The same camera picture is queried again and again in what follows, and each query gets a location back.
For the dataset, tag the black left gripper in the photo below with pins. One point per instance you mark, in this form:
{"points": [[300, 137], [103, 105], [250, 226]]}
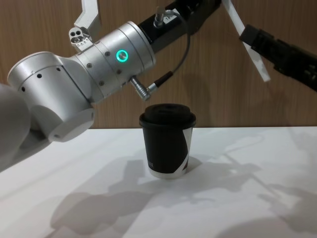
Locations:
{"points": [[178, 22]]}

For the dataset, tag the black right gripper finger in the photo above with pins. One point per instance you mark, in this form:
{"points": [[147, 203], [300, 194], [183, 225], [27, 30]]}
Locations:
{"points": [[292, 72], [257, 37]]}

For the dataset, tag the white strip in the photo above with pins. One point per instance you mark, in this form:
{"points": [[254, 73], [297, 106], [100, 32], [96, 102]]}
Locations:
{"points": [[235, 18]]}

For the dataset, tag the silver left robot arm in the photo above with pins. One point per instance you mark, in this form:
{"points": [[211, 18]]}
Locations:
{"points": [[99, 64]]}

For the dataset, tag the black plastic cup lid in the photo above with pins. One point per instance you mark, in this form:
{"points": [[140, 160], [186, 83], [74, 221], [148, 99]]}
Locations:
{"points": [[167, 115]]}

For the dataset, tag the black paper cup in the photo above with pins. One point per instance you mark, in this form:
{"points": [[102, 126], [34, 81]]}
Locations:
{"points": [[163, 151]]}

